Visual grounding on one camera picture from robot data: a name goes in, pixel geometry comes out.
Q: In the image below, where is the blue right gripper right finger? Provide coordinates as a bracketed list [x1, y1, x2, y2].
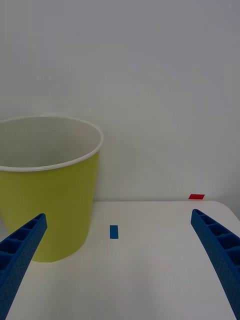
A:
[190, 208, 240, 320]

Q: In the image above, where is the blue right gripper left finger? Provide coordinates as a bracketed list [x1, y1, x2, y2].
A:
[0, 212, 48, 320]

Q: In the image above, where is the yellow-green plastic waste bin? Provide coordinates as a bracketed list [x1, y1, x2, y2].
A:
[0, 114, 104, 263]

